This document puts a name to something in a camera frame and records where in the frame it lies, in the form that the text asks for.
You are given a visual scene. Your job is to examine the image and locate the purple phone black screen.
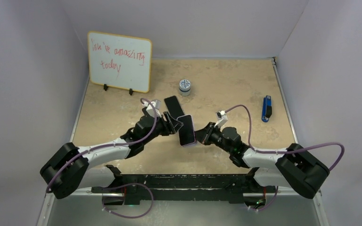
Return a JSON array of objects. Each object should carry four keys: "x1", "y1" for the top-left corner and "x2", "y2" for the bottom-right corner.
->
[{"x1": 178, "y1": 116, "x2": 195, "y2": 146}]

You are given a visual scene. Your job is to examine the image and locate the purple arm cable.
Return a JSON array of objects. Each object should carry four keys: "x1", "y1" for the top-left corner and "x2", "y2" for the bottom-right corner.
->
[
  {"x1": 224, "y1": 104, "x2": 345, "y2": 171},
  {"x1": 45, "y1": 98, "x2": 158, "y2": 194}
]

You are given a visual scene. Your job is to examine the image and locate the phone in pink case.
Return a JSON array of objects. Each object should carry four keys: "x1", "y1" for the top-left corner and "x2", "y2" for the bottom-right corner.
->
[{"x1": 164, "y1": 96, "x2": 185, "y2": 119}]

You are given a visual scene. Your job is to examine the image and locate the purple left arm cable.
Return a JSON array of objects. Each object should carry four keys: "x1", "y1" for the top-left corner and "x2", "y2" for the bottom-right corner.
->
[{"x1": 45, "y1": 98, "x2": 158, "y2": 194}]

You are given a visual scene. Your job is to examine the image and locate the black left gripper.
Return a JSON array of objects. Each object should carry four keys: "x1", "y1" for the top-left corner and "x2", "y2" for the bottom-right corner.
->
[{"x1": 142, "y1": 112, "x2": 182, "y2": 145}]

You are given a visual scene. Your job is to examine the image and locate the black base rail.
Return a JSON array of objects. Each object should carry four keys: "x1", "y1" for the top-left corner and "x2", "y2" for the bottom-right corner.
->
[{"x1": 91, "y1": 174, "x2": 275, "y2": 205}]

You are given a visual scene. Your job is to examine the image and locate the orange framed whiteboard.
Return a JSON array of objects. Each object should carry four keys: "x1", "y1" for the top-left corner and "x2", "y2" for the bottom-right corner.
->
[{"x1": 87, "y1": 31, "x2": 153, "y2": 93}]

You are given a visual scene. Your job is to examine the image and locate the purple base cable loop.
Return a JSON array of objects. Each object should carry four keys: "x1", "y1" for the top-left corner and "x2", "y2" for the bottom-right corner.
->
[{"x1": 101, "y1": 182, "x2": 155, "y2": 219}]

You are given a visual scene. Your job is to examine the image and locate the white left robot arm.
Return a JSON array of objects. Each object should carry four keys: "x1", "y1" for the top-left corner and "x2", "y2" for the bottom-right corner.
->
[{"x1": 40, "y1": 112, "x2": 184, "y2": 199}]

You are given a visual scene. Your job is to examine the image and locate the blue black stapler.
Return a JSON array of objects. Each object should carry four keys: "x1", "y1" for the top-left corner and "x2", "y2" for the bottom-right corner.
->
[{"x1": 262, "y1": 95, "x2": 272, "y2": 122}]

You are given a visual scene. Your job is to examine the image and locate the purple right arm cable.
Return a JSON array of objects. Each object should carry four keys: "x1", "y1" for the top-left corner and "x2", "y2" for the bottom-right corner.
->
[{"x1": 224, "y1": 104, "x2": 345, "y2": 171}]

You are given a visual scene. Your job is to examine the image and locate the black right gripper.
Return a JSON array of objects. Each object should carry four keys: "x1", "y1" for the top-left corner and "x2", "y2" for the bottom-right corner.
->
[{"x1": 191, "y1": 122, "x2": 232, "y2": 154}]

